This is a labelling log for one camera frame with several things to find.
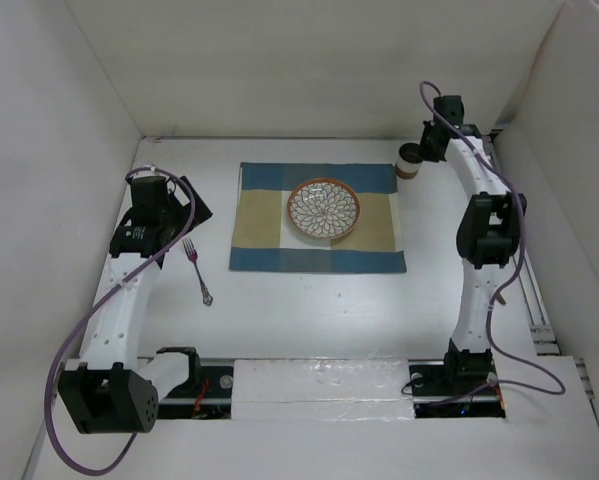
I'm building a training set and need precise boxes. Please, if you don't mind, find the metal cup with brown base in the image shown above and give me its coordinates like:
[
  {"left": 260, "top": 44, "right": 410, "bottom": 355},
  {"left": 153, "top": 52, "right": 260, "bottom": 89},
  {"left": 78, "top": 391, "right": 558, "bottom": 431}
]
[{"left": 395, "top": 142, "right": 423, "bottom": 180}]

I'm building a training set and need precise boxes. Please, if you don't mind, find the blue beige white cloth napkin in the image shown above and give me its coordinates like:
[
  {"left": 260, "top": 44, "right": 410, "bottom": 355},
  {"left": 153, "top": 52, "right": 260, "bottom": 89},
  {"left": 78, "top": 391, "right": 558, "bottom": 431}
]
[{"left": 229, "top": 162, "right": 406, "bottom": 274}]

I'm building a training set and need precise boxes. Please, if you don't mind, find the orange floral patterned plate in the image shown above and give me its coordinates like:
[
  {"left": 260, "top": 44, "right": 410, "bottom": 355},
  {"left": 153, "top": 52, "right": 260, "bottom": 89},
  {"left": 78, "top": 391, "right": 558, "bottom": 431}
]
[{"left": 287, "top": 178, "right": 360, "bottom": 240}]

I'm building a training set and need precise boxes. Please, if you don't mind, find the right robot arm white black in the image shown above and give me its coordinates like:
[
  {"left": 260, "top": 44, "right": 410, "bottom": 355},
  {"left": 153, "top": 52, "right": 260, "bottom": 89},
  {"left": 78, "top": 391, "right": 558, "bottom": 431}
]
[{"left": 419, "top": 95, "right": 520, "bottom": 396}]

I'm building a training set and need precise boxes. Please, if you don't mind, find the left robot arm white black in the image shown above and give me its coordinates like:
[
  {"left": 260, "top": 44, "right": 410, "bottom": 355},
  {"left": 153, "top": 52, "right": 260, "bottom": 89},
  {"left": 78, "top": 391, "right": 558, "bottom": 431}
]
[{"left": 58, "top": 170, "right": 212, "bottom": 434}]

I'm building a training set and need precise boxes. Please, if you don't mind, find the silver fork with pink neck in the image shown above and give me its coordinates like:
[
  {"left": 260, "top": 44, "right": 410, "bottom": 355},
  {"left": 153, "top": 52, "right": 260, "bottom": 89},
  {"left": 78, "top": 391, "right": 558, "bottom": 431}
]
[{"left": 182, "top": 237, "right": 213, "bottom": 307}]

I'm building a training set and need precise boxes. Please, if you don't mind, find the white foam block front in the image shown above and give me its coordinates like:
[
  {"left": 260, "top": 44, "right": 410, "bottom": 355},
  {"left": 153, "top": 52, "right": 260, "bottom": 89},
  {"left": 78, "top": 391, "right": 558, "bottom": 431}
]
[{"left": 231, "top": 358, "right": 414, "bottom": 422}]

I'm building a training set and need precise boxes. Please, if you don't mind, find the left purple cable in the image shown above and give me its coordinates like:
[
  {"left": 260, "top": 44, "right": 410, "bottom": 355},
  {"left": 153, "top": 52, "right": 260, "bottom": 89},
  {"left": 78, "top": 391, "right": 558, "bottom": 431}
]
[{"left": 43, "top": 167, "right": 198, "bottom": 475}]

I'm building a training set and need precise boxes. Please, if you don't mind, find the purple cable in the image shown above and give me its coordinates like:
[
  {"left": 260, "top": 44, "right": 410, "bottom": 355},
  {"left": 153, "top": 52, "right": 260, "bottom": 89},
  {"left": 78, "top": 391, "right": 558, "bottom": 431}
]
[
  {"left": 43, "top": 167, "right": 198, "bottom": 475},
  {"left": 418, "top": 80, "right": 566, "bottom": 407}
]

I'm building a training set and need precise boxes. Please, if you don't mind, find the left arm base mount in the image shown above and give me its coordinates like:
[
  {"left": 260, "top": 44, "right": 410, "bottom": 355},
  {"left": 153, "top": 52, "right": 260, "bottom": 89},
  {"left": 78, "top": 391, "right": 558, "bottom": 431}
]
[{"left": 138, "top": 355, "right": 234, "bottom": 424}]

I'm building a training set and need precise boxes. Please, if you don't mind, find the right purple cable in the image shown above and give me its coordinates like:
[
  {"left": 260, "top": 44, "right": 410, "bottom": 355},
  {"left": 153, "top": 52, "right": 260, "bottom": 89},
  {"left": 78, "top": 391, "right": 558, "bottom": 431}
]
[{"left": 418, "top": 80, "right": 566, "bottom": 407}]

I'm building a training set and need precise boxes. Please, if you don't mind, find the aluminium rail right side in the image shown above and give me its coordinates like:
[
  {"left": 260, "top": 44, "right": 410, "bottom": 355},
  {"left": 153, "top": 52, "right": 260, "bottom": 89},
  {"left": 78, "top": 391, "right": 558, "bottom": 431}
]
[{"left": 476, "top": 128, "right": 560, "bottom": 356}]

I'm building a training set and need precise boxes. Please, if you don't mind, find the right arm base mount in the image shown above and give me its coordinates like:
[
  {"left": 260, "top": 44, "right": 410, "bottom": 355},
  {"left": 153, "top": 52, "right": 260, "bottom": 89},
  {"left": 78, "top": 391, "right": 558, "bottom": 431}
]
[{"left": 401, "top": 362, "right": 506, "bottom": 419}]

